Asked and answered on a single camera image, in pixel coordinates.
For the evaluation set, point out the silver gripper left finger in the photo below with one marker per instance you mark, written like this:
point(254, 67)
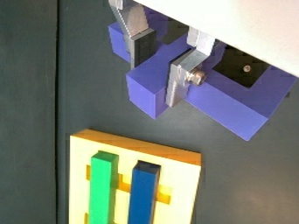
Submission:
point(139, 35)

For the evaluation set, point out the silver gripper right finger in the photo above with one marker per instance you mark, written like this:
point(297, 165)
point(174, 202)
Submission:
point(186, 67)

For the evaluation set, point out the purple three-legged block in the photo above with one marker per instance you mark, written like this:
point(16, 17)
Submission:
point(241, 108)

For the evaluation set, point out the yellow slotted board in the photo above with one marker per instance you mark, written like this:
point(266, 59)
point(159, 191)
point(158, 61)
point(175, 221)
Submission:
point(178, 181)

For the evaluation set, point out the blue bar block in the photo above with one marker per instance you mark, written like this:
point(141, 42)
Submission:
point(143, 192)

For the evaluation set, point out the green bar block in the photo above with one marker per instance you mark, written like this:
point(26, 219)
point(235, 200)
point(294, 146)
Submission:
point(103, 185)

